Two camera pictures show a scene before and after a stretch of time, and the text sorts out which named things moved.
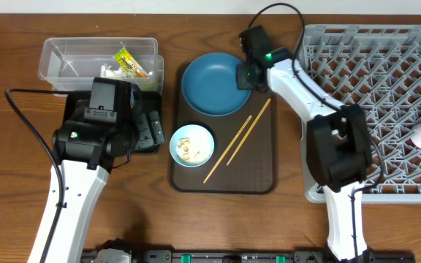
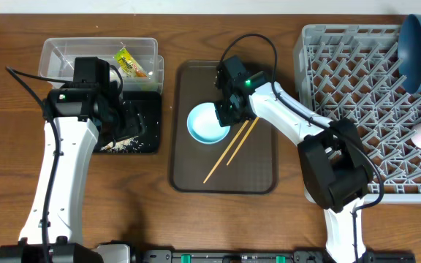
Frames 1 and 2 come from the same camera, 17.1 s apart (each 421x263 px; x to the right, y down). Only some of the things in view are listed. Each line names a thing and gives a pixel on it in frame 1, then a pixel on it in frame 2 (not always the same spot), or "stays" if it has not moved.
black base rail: [254, 256] stays
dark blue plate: [210, 84] to [420, 52]
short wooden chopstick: [241, 143] stays
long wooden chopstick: [227, 149] stays
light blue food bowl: [191, 145] to [203, 124]
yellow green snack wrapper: [127, 63] stays
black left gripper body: [147, 139] to [122, 123]
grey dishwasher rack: [395, 73] stays
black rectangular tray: [151, 129] stays
